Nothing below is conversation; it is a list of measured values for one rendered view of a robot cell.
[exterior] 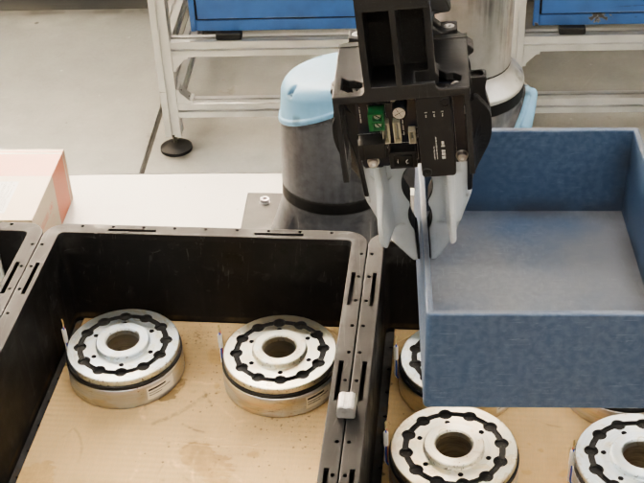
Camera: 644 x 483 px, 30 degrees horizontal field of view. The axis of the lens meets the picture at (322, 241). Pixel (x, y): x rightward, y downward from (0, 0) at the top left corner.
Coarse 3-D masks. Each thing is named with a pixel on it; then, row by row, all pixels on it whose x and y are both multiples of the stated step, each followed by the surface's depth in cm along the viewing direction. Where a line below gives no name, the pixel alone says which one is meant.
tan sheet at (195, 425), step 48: (192, 336) 113; (336, 336) 112; (192, 384) 108; (48, 432) 104; (96, 432) 103; (144, 432) 103; (192, 432) 103; (240, 432) 103; (288, 432) 102; (48, 480) 99; (96, 480) 99; (144, 480) 99; (192, 480) 98; (240, 480) 98; (288, 480) 98
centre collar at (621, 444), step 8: (632, 432) 96; (640, 432) 96; (616, 440) 95; (624, 440) 95; (632, 440) 95; (640, 440) 95; (616, 448) 94; (624, 448) 95; (616, 456) 94; (616, 464) 93; (624, 464) 93; (624, 472) 93; (632, 472) 92; (640, 472) 92; (640, 480) 92
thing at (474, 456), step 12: (432, 432) 96; (444, 432) 97; (456, 432) 97; (468, 432) 96; (432, 444) 95; (480, 444) 95; (432, 456) 94; (444, 456) 94; (468, 456) 94; (480, 456) 94; (444, 468) 94; (456, 468) 94; (468, 468) 94
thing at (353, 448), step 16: (368, 256) 106; (368, 272) 104; (368, 288) 102; (368, 304) 100; (368, 320) 98; (368, 336) 97; (368, 352) 95; (368, 368) 94; (352, 384) 92; (368, 384) 92; (368, 400) 91; (352, 432) 88; (352, 448) 87; (352, 464) 85; (352, 480) 86
